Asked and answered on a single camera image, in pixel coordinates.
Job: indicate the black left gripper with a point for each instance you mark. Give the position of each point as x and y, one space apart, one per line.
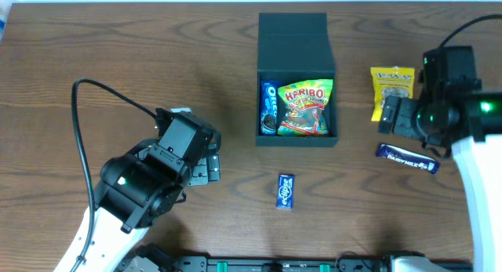
208 168

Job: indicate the purple dairy milk chocolate bar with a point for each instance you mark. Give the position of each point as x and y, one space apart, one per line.
409 158

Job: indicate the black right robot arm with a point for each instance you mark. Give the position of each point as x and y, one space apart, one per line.
454 113

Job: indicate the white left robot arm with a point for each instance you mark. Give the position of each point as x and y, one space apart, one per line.
137 188

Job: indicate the blue eclipse mints tin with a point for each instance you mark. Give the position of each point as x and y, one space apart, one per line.
285 191

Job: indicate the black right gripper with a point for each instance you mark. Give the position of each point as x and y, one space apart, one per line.
391 116

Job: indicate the haribo gummy bag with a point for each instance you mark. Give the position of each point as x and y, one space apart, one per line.
305 101

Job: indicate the blue oreo pack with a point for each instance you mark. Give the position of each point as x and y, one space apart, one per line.
268 107

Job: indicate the black mounting rail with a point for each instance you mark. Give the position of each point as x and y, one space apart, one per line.
152 258

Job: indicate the black gift box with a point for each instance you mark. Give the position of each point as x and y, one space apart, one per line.
294 47

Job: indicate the yellow snack bag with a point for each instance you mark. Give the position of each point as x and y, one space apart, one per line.
390 81

